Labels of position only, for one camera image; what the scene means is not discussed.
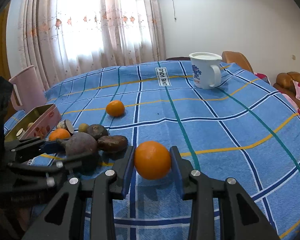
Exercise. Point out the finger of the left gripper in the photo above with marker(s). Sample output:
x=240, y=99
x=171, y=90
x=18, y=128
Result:
x=26, y=165
x=19, y=151

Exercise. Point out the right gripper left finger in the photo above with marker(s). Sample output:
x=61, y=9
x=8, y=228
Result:
x=64, y=215

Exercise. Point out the large orange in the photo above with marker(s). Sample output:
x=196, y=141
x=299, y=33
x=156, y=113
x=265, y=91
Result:
x=59, y=133

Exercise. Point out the purple beet root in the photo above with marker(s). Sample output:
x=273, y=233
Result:
x=78, y=143

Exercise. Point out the dark passion fruit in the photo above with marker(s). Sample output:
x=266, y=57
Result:
x=97, y=131
x=114, y=143

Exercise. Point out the small green-yellow fruit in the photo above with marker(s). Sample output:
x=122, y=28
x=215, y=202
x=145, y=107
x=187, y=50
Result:
x=83, y=127

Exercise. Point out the small orange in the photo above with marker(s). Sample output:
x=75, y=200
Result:
x=115, y=108
x=152, y=160

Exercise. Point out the pink metal tin box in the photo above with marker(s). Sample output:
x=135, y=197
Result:
x=39, y=122

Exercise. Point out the pink electric kettle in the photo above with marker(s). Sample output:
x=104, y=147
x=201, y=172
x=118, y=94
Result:
x=31, y=93

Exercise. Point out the blue plaid tablecloth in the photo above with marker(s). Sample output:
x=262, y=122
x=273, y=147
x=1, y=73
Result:
x=245, y=129

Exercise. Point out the floral sheer curtain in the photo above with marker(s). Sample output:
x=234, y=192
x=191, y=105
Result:
x=65, y=38

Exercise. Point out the white printed mug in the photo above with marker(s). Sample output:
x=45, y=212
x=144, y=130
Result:
x=206, y=69

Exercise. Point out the brown leather sofa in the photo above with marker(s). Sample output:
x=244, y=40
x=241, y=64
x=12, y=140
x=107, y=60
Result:
x=284, y=83

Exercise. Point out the dark round stool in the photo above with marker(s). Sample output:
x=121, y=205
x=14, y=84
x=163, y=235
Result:
x=178, y=59

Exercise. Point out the brown leather armchair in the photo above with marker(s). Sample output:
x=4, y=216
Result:
x=237, y=58

